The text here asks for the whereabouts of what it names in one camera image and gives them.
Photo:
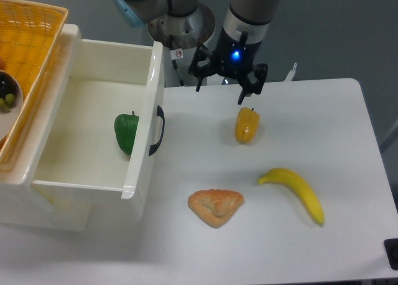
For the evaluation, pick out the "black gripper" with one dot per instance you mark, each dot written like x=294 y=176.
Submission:
x=233 y=57

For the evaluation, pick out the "white top drawer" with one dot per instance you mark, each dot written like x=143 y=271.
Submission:
x=81 y=159

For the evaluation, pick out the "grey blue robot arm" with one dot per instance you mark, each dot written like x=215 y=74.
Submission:
x=140 y=12

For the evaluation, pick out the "white drawer cabinet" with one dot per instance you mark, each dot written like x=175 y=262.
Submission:
x=22 y=204

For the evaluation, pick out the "yellow bell pepper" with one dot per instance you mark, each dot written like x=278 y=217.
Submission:
x=247 y=122

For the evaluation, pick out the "yellow banana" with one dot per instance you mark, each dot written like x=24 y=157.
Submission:
x=299 y=187

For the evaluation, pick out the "green bell pepper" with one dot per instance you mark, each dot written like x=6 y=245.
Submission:
x=125 y=128

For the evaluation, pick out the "brown pastry bread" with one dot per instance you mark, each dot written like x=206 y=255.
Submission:
x=215 y=206

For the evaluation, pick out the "yellow woven basket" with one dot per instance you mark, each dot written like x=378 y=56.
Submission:
x=29 y=33

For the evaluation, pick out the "white bowl with grapes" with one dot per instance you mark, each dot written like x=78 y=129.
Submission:
x=11 y=103

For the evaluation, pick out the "black device at table edge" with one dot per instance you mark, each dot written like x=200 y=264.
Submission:
x=391 y=247

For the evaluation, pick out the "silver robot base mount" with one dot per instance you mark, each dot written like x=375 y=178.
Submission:
x=180 y=37

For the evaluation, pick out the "white bracket behind table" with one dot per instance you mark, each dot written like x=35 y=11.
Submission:
x=291 y=74

